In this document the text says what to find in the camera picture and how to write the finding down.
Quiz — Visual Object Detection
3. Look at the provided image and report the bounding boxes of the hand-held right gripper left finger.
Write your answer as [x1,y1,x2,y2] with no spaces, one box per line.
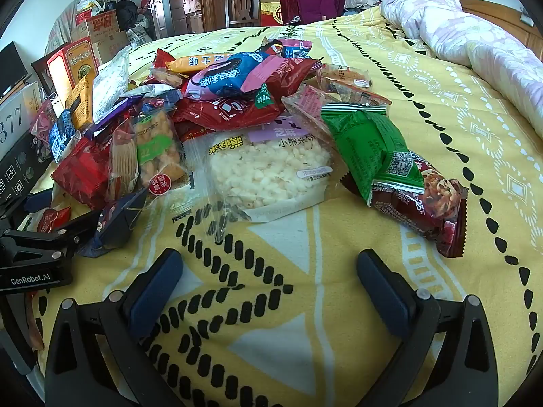
[44,248,184,407]

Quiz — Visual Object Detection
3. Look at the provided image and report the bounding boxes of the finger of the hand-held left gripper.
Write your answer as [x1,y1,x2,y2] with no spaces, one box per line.
[0,210,102,270]

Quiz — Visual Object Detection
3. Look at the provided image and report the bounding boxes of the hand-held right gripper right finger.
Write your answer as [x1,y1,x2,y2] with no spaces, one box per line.
[356,249,499,407]

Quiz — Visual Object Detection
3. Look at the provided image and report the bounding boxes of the dark blue snack packet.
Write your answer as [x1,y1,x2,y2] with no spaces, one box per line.
[78,187,149,259]

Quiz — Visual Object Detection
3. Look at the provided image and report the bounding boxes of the pile of assorted snack packets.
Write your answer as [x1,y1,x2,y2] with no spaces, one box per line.
[27,38,469,259]

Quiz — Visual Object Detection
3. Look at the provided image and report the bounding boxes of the pink and blue cookie packet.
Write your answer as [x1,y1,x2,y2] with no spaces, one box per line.
[182,52,276,101]

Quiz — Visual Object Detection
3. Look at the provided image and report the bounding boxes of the yellow patterned bedsheet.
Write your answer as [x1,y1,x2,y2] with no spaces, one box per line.
[25,6,543,407]

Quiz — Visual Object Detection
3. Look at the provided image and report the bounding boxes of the black and white carton box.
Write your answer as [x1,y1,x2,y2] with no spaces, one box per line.
[0,82,58,206]

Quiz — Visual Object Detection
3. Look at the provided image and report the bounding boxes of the tall orange-red box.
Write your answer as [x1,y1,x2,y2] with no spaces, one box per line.
[46,37,101,109]

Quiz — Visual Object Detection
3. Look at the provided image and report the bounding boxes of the black television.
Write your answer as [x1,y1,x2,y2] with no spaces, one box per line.
[0,41,30,96]

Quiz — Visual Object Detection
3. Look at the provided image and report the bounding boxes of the clear plastic bag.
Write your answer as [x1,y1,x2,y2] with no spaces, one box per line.
[91,44,132,115]

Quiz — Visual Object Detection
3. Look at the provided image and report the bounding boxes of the cloth-covered round tabletop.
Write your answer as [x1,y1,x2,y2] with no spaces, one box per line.
[46,0,136,52]

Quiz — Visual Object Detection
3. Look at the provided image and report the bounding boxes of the red-printed cardboard box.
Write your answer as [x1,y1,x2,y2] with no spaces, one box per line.
[70,8,128,63]

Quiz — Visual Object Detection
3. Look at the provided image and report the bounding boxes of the white plastic bags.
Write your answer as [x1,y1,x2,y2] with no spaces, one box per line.
[76,0,117,24]

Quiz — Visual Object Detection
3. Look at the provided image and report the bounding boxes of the black bag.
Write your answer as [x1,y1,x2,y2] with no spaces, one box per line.
[115,0,141,30]

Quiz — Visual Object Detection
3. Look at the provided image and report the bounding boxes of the grey door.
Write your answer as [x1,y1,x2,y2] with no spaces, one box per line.
[140,0,170,39]

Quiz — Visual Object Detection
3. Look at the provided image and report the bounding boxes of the white purple duvet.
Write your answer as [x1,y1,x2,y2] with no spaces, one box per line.
[379,0,543,136]

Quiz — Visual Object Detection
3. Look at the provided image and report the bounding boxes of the wooden headboard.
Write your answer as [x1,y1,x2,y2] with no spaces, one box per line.
[460,0,543,60]

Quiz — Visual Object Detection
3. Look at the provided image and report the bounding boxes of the red and gold carton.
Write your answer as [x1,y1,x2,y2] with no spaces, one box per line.
[259,0,300,27]

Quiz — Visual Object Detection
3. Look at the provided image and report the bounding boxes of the wooden chair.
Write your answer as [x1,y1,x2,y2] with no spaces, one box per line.
[222,0,267,29]

